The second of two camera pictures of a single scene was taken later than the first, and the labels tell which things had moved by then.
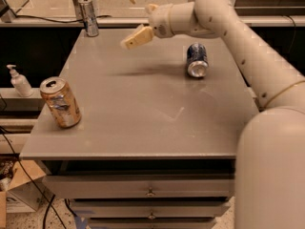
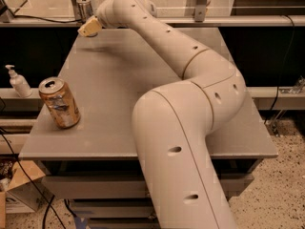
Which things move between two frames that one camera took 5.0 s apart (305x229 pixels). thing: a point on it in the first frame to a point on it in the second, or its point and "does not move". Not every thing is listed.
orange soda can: (61, 102) does not move
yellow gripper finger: (144, 33) to (91, 28)
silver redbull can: (89, 16) does not move
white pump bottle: (20, 82) does not move
